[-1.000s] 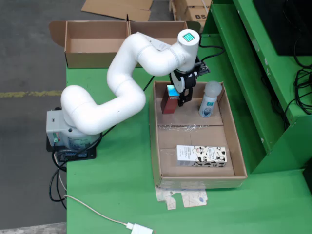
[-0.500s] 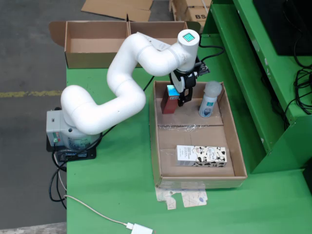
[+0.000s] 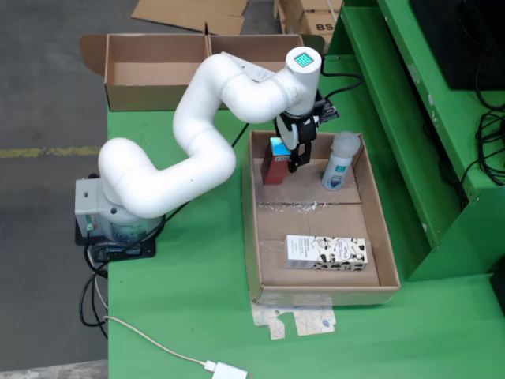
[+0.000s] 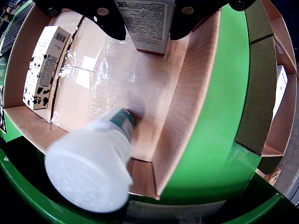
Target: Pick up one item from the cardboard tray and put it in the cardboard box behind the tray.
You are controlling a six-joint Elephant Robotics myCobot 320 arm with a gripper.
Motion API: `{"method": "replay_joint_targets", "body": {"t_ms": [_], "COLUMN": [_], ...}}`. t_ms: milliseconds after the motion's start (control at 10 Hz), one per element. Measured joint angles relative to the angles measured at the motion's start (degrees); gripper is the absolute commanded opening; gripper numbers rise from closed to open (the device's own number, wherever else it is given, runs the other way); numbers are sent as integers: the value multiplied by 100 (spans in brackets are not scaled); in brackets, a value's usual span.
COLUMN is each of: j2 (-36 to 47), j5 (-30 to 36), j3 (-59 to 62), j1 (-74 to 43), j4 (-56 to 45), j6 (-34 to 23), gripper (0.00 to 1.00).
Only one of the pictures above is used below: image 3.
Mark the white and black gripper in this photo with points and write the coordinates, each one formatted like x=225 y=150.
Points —
x=286 y=132

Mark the cow print carton box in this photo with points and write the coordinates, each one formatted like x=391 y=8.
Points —
x=327 y=252

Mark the flat cardboard sheet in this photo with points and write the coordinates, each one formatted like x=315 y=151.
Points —
x=189 y=12

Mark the cardboard box with black print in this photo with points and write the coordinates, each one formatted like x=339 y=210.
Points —
x=315 y=21

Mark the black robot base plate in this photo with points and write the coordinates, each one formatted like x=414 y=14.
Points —
x=146 y=250

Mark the shallow cardboard tray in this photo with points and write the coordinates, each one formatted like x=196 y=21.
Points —
x=284 y=225

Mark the two-compartment cardboard box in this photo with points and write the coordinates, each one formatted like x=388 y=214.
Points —
x=158 y=51

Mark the red and white carton box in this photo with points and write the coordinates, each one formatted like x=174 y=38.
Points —
x=274 y=171

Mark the white bottle with blue label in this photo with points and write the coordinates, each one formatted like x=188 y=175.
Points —
x=335 y=173

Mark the black monitor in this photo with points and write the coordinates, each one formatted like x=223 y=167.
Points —
x=465 y=39

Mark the paper scraps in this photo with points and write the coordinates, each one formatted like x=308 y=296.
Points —
x=311 y=321

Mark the grey robot base box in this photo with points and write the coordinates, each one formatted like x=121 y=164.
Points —
x=84 y=205

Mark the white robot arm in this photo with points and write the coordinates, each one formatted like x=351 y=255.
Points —
x=197 y=130

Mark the long white carton box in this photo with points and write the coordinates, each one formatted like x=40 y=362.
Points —
x=256 y=73

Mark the white power adapter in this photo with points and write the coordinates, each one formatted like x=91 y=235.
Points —
x=229 y=372

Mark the plain cardboard box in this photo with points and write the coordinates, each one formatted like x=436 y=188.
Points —
x=319 y=4
x=290 y=12

